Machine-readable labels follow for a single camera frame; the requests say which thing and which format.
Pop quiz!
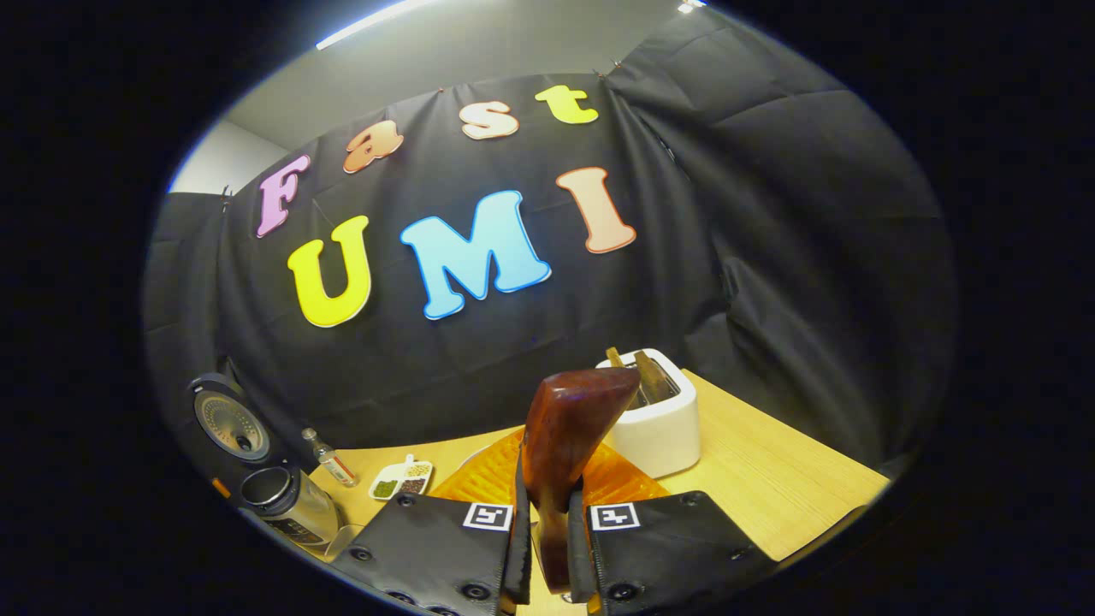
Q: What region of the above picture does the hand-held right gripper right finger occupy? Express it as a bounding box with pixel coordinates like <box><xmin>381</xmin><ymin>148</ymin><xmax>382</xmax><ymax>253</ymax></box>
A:
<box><xmin>569</xmin><ymin>441</ymin><xmax>775</xmax><ymax>616</ymax></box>

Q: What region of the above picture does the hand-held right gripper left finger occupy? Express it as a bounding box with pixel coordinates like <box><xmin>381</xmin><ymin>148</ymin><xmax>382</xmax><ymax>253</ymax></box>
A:
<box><xmin>329</xmin><ymin>428</ymin><xmax>533</xmax><ymax>616</ymax></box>

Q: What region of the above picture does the brown wooden spoon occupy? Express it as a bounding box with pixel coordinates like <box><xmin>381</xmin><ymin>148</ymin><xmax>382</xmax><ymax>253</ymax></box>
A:
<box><xmin>522</xmin><ymin>368</ymin><xmax>642</xmax><ymax>593</ymax></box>

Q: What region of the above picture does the black and silver rice cooker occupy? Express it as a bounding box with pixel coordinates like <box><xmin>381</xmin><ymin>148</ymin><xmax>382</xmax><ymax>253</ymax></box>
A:
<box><xmin>186</xmin><ymin>372</ymin><xmax>345</xmax><ymax>553</ymax></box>

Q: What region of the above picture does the white divided dish of beans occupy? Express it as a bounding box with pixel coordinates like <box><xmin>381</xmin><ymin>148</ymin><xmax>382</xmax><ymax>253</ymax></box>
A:
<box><xmin>369</xmin><ymin>454</ymin><xmax>435</xmax><ymax>501</ymax></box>

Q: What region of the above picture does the white toaster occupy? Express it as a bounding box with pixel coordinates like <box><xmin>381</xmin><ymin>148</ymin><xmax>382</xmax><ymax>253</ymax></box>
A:
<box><xmin>596</xmin><ymin>348</ymin><xmax>701</xmax><ymax>479</ymax></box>

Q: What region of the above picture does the small clear glass bottle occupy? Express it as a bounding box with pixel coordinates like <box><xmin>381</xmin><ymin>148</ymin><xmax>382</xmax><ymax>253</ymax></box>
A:
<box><xmin>301</xmin><ymin>428</ymin><xmax>360</xmax><ymax>489</ymax></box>

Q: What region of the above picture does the black backdrop cloth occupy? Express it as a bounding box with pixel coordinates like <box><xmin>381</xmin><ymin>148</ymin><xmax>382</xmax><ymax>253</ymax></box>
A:
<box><xmin>141</xmin><ymin>4</ymin><xmax>957</xmax><ymax>514</ymax></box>

